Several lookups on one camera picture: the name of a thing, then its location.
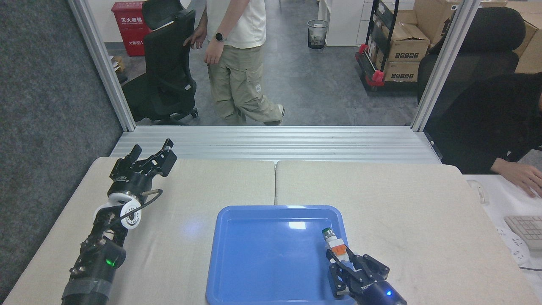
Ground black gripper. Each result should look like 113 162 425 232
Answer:
326 250 408 305
109 139 178 200

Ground white switch part green button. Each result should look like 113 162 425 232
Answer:
321 227 350 266

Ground blue plastic tray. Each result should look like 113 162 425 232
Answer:
206 205 359 305

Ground person's hand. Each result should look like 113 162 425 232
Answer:
491 159 542 198
184 28 208 50
204 39 225 65

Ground black office chair with headrest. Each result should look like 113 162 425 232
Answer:
122 0 199 125

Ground person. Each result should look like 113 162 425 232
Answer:
184 0 285 126
423 72 542 175

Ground red fire extinguisher box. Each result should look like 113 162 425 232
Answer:
111 1 152 57

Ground white computer mouse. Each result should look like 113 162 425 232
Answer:
466 180 490 205

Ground white power strip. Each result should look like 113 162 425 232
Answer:
495 228 531 266

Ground white desk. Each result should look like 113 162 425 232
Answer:
463 175 542 299

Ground white keyboard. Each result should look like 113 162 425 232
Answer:
504 215 542 251

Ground black cart with red corners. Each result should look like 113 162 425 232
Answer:
355 0 424 92

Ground small flat cardboard box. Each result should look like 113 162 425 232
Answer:
383 61 420 82

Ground black mesh trash bin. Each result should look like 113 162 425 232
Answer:
307 19 329 50

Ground open cardboard box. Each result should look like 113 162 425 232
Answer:
382 22 431 63

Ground white cabinet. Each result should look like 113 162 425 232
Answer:
318 0 378 47

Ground large cardboard box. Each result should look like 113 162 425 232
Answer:
413 0 461 44

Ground stacked cardboard boxes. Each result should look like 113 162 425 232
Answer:
506 0 542 75

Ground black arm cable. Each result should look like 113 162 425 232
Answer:
111 189 164 226

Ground silver aluminium post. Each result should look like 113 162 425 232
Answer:
68 0 136 132
411 0 482 132

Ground silver aluminium rail platform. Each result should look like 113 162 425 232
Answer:
111 125 441 165

